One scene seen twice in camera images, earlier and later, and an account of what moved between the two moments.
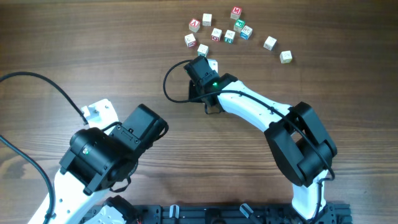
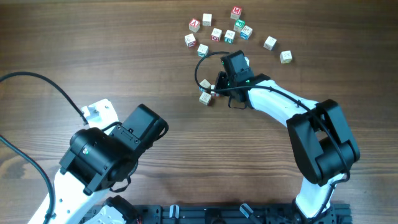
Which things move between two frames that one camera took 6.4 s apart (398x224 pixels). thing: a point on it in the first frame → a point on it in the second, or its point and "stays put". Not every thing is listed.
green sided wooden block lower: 203,50 stays put
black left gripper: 152,121 stays put
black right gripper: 192,90 → 221,79
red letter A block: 194,25 stays put
